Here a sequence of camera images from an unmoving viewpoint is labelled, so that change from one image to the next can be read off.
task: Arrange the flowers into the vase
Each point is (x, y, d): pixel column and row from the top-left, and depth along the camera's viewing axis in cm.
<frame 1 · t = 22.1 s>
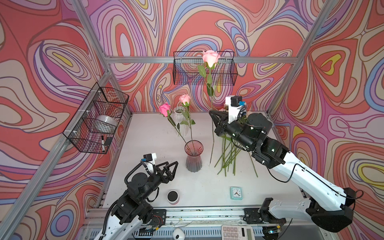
left hand: (175, 163, 69), fingers open
right hand: (210, 115, 59), fingers closed
white ribbed ceramic vase: (178, 117, 92), point 21 cm above the table
pink grey glass vase: (194, 162, 93), point 2 cm above the table
bunch of artificial flowers: (229, 152, 98), point 2 cm above the table
mint green small clock: (236, 193, 81), point 3 cm above the table

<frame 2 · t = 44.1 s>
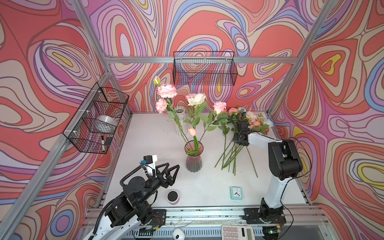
left hand: (176, 166, 66), fingers open
right hand: (239, 141, 101), fingers open
peach tulip bud stem: (192, 132, 72), point 31 cm above the table
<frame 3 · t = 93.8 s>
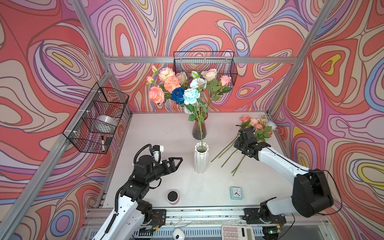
left hand: (180, 161, 73), fingers open
right hand: (239, 145, 90), fingers open
white ribbed ceramic vase: (201, 157, 75), point 21 cm above the table
pink grey glass vase: (196, 131, 114), on the table
bunch of artificial flowers: (263, 129, 105), point 5 cm above the table
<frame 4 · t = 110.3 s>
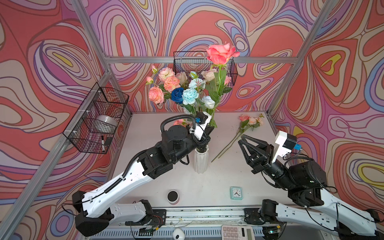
left hand: (213, 126, 56), fingers closed
right hand: (239, 143, 47), fingers open
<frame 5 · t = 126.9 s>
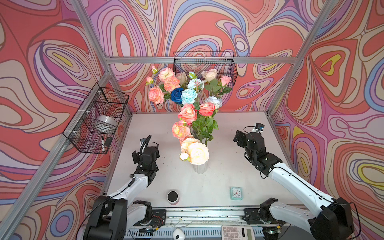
left hand: (146, 147, 87), fingers open
right hand: (243, 136, 81), fingers open
